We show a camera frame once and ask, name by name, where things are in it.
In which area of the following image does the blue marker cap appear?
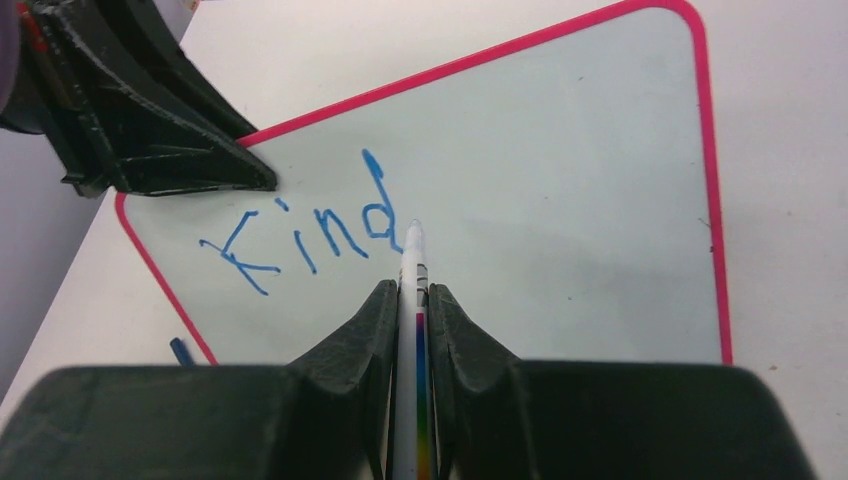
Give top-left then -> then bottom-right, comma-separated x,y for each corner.
169,337 -> 196,367

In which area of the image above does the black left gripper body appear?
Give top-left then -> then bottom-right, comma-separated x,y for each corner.
1,1 -> 64,136

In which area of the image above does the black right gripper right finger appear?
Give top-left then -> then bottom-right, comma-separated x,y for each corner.
428,284 -> 815,479

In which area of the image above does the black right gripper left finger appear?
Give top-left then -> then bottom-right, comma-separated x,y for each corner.
1,280 -> 398,479

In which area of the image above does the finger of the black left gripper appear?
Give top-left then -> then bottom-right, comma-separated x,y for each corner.
29,1 -> 278,198

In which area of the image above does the pink framed whiteboard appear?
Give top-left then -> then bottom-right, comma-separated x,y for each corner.
116,1 -> 732,363

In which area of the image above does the white blue whiteboard marker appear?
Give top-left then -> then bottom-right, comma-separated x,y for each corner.
389,220 -> 436,479

